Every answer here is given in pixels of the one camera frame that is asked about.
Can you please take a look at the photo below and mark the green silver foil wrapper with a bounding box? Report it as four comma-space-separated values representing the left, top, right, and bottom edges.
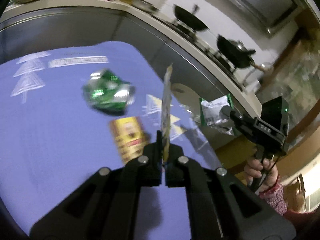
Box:
199, 94, 234, 135

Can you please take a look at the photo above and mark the crushed green soda can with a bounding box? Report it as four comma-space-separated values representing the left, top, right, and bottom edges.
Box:
82, 69, 136, 114

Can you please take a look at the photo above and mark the red patterned sleeve forearm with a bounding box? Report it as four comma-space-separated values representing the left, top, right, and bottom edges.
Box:
259, 183, 319, 226

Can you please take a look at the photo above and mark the tan round trash bin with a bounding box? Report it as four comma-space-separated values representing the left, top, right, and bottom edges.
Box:
171, 83, 200, 115

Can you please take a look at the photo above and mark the right hand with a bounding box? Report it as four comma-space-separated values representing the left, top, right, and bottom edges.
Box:
244, 156, 278, 192

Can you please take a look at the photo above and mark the black wok near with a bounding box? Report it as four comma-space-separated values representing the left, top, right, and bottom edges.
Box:
217, 35, 255, 69

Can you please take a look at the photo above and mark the black wok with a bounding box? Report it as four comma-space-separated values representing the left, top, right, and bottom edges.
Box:
174, 4, 208, 31
217, 35, 255, 69

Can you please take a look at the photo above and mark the yellow red carton box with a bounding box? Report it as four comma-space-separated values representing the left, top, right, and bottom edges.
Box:
110, 116, 149, 165

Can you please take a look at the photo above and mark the black wok far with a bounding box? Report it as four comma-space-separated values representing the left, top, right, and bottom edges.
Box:
174, 4, 208, 31

